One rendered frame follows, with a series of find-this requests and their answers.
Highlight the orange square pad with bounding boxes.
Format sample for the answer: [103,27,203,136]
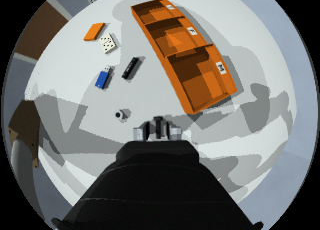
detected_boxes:
[83,23,105,41]

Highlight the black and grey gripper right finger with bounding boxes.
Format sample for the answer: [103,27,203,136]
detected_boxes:
[166,121,181,141]

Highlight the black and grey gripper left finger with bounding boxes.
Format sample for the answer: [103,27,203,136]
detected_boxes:
[133,121,150,141]

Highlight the white domino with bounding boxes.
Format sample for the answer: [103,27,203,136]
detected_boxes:
[99,33,116,54]

